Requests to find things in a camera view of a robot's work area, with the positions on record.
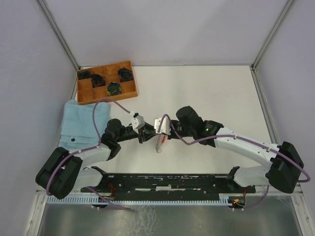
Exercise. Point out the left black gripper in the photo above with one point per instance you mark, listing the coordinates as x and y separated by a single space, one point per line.
147 132

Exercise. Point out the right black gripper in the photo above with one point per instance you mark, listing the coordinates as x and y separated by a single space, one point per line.
172 135

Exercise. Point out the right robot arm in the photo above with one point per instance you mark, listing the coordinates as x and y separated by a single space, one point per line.
279 166

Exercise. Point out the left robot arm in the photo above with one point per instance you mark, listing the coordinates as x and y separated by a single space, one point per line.
66 170

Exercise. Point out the black coil with green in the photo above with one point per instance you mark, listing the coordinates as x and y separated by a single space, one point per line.
113 89

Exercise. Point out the wooden compartment tray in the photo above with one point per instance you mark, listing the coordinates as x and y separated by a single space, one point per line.
86 94

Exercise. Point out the black coil top right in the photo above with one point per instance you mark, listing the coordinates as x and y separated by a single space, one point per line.
125 75

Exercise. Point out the light blue cloth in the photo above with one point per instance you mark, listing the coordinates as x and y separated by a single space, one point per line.
80 123

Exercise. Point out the black coil top left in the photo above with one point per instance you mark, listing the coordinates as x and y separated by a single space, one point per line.
83 74

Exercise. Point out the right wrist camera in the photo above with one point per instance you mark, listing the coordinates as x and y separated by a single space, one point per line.
162 126

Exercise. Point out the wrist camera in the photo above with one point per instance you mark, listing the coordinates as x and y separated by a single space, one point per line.
162 126
137 121

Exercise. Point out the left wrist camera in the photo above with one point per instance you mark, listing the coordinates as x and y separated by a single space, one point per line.
137 121

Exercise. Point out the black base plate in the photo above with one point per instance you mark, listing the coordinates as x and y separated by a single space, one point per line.
169 186

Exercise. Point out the slotted cable duct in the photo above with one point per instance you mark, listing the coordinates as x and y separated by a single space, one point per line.
95 200

